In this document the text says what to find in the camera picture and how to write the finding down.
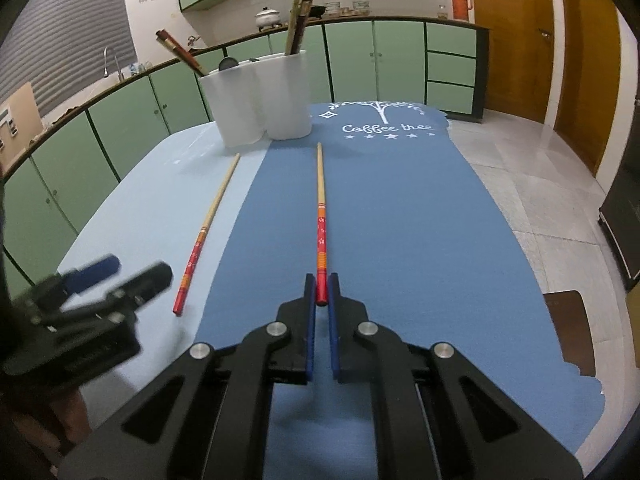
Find black appliance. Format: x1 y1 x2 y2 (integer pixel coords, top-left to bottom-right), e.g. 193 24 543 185
597 152 640 291

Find blue printed tablecloth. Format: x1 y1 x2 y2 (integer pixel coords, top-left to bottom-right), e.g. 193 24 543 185
192 100 606 480

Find white cooking pot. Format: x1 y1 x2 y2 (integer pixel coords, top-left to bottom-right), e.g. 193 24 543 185
255 6 282 30

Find white plastic container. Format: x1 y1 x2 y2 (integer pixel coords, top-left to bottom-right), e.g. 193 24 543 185
196 62 266 148
252 49 313 141

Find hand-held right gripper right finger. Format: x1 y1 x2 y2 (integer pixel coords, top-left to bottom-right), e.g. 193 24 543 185
327 272 585 480

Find light blue tablecloth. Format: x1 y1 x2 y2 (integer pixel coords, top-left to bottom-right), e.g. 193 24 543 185
57 120 321 411

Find person's left hand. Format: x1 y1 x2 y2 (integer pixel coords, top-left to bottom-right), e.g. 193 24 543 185
0 389 93 461

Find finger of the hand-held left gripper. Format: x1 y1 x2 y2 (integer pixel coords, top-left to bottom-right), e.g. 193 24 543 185
31 254 122 312
60 261 174 329

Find cardboard box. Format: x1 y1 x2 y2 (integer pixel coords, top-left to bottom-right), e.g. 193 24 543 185
0 80 43 161

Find wooden door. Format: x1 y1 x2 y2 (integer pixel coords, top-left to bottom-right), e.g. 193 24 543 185
467 0 640 176

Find brown chair seat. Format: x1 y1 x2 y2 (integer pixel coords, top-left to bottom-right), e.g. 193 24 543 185
542 290 598 378

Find red floral chopstick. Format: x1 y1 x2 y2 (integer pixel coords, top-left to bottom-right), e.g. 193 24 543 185
314 142 332 307
296 0 317 56
172 153 242 317

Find grey window blind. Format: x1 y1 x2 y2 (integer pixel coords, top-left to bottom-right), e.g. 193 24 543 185
0 0 138 121

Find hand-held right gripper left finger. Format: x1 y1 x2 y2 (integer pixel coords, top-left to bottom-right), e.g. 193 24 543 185
57 272 317 480

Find red-brown handled chopstick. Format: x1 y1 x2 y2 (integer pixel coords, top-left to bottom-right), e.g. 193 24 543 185
156 29 206 75

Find green lower kitchen cabinets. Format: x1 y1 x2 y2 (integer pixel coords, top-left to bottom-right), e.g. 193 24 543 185
0 16 488 306

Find chrome sink faucet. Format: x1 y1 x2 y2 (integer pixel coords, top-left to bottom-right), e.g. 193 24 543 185
102 46 126 81

